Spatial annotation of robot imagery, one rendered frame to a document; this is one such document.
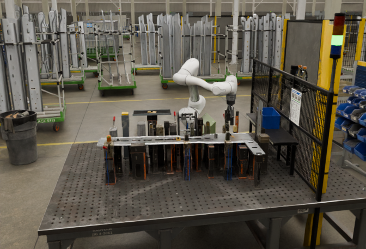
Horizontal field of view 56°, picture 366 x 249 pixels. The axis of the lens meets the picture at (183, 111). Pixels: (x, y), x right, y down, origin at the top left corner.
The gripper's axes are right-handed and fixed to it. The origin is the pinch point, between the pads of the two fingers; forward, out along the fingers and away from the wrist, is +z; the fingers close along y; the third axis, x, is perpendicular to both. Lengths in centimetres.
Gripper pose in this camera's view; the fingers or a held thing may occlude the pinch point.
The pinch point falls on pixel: (230, 121)
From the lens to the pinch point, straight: 308.6
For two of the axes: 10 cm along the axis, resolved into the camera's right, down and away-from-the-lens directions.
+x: 10.0, -0.3, 0.8
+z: 0.1, 9.6, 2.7
